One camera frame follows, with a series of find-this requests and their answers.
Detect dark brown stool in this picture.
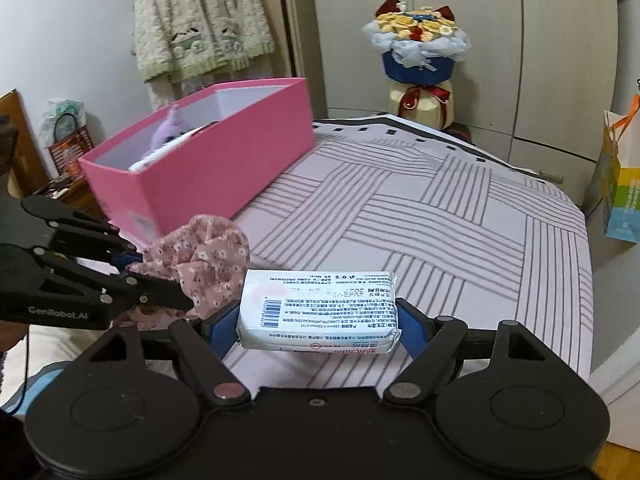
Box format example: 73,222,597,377
442,122,476,147

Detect colourful paper bag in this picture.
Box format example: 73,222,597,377
595,94,640,245

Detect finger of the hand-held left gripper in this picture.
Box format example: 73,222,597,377
20,196,146,276
27,247,196,313

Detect wooden nightstand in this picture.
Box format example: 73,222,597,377
30,175,108,221

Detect crochet flower bouquet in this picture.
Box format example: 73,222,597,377
361,0,472,131

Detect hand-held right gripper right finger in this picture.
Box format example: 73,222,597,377
382,297,551,406

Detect purple plush toy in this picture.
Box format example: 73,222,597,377
150,104,201,153

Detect orange mesh basket bag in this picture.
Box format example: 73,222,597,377
47,100,95,181

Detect thin black cable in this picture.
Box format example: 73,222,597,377
0,327,33,416

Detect cream fleece cardigan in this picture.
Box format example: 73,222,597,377
132,0,277,83

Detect floral fabric scrunchie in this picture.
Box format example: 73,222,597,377
125,214,251,331

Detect beige wardrobe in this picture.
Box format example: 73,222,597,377
300,0,623,206

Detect pink cardboard box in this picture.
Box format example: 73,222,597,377
79,77,316,241

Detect cream fleece pants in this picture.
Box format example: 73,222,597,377
145,55,281,111

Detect wooden board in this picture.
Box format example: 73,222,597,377
0,89,37,198

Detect light wooden cabinet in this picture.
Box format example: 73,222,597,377
272,0,326,121

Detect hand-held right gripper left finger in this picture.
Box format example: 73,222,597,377
75,300,251,409

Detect white tissue pack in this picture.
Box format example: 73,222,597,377
235,269,403,356

